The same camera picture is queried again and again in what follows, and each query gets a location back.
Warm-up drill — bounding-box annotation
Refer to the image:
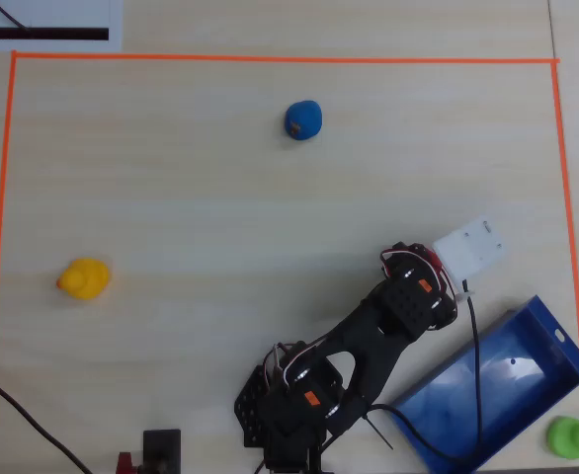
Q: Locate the yellow rubber duck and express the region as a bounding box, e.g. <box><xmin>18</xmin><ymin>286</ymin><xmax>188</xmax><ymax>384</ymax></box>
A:
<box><xmin>55</xmin><ymin>257</ymin><xmax>112</xmax><ymax>301</ymax></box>

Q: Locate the black camera cable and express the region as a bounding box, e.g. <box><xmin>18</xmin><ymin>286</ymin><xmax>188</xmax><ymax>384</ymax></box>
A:
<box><xmin>368</xmin><ymin>278</ymin><xmax>484</xmax><ymax>468</ymax></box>

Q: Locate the green rubber duck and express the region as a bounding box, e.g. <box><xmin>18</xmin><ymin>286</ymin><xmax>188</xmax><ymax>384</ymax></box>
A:
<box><xmin>545</xmin><ymin>416</ymin><xmax>579</xmax><ymax>460</ymax></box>

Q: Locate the thin black cable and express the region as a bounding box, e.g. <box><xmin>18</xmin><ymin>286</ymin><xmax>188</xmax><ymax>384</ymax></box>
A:
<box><xmin>0</xmin><ymin>0</ymin><xmax>32</xmax><ymax>34</ymax></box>

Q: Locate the blue plastic box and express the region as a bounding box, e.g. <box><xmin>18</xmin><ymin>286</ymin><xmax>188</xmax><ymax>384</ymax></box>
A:
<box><xmin>384</xmin><ymin>294</ymin><xmax>579</xmax><ymax>474</ymax></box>

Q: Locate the black zip tie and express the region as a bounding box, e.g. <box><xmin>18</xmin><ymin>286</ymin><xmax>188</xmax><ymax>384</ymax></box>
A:
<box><xmin>362</xmin><ymin>413</ymin><xmax>395</xmax><ymax>451</ymax></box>

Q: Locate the white paper with black bar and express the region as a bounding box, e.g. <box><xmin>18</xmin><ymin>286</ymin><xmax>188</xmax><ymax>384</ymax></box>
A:
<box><xmin>0</xmin><ymin>0</ymin><xmax>123</xmax><ymax>52</ymax></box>

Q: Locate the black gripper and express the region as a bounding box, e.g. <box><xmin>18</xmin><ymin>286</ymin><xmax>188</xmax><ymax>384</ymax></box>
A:
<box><xmin>379</xmin><ymin>240</ymin><xmax>444</xmax><ymax>280</ymax></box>

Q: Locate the blue rubber duck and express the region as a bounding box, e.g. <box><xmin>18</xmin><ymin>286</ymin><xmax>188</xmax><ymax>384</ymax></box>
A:
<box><xmin>284</xmin><ymin>100</ymin><xmax>324</xmax><ymax>142</ymax></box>

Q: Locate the thick black cable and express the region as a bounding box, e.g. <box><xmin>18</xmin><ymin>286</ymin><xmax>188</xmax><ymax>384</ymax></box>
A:
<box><xmin>0</xmin><ymin>366</ymin><xmax>93</xmax><ymax>474</ymax></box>

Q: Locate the small black clamp block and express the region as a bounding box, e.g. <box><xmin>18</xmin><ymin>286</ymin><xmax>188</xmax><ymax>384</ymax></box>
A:
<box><xmin>142</xmin><ymin>428</ymin><xmax>183</xmax><ymax>474</ymax></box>

